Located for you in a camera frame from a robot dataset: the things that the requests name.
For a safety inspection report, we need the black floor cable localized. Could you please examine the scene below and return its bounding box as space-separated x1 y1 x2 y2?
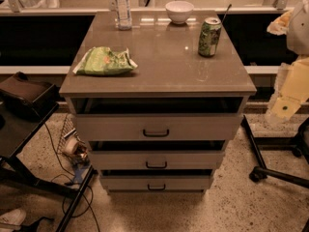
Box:
32 108 101 232

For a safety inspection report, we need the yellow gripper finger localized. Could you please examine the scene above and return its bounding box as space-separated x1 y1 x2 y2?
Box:
265 94 301 124

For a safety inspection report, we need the grey drawer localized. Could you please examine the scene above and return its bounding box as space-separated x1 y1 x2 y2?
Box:
89 141 225 170
100 169 213 192
69 97 243 141

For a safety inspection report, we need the white shoe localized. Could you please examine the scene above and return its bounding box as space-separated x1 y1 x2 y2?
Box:
0 209 26 232

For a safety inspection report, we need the clear plastic water bottle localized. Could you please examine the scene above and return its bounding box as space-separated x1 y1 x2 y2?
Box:
115 0 132 30

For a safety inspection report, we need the green chip bag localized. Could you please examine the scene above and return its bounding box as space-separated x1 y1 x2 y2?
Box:
73 46 138 76

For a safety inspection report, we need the black office chair base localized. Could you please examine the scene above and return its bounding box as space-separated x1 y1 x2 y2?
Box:
241 117 309 189

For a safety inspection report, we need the dark brown box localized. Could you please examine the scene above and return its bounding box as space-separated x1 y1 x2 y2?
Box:
0 72 58 121

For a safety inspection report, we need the wire basket with clutter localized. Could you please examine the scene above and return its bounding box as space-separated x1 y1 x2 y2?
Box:
57 114 90 185

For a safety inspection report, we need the green soda can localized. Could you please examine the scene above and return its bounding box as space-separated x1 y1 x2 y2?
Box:
198 17 221 57

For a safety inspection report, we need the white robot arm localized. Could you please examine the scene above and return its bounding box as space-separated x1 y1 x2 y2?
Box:
266 0 309 123

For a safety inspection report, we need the white ceramic bowl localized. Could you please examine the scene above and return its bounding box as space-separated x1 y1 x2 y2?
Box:
165 0 194 24

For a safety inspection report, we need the grey drawer cabinet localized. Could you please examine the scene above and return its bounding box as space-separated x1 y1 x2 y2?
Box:
59 10 258 195

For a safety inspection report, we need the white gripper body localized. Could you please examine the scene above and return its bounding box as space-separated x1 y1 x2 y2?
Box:
276 57 309 102

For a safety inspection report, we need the bottom grey drawer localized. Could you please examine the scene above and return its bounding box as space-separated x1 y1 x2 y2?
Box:
100 169 213 192

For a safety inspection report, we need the top grey drawer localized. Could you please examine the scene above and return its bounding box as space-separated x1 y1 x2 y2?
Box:
69 97 243 141

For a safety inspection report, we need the middle grey drawer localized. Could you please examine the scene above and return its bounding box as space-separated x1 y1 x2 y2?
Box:
89 141 225 170

